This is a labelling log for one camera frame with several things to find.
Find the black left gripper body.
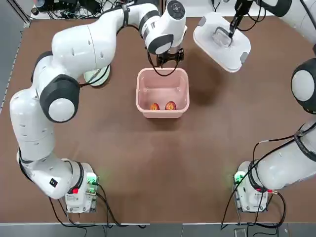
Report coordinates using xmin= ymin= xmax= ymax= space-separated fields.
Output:
xmin=157 ymin=47 xmax=185 ymax=67

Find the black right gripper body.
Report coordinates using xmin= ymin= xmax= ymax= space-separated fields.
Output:
xmin=234 ymin=0 xmax=253 ymax=17

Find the white plastic storage box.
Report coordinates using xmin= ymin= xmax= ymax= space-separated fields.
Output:
xmin=135 ymin=68 xmax=190 ymax=119

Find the aluminium corner frame post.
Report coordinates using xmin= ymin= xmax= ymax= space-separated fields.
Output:
xmin=19 ymin=0 xmax=32 ymax=27

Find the pale green plate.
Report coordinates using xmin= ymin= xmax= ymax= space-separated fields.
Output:
xmin=83 ymin=64 xmax=112 ymax=88

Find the notched white edge strip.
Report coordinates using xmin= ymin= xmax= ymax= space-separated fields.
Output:
xmin=0 ymin=23 xmax=27 ymax=115

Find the black base cable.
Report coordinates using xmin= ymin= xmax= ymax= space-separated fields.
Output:
xmin=95 ymin=182 xmax=151 ymax=228
xmin=221 ymin=182 xmax=287 ymax=228

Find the white box lid with handle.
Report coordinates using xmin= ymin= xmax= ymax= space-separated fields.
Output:
xmin=193 ymin=11 xmax=252 ymax=74

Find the black left base cable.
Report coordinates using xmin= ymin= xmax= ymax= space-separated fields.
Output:
xmin=95 ymin=182 xmax=151 ymax=228

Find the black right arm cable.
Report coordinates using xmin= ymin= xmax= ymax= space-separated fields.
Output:
xmin=246 ymin=123 xmax=316 ymax=215

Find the black right base cable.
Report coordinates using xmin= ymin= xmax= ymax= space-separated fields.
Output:
xmin=221 ymin=182 xmax=287 ymax=228

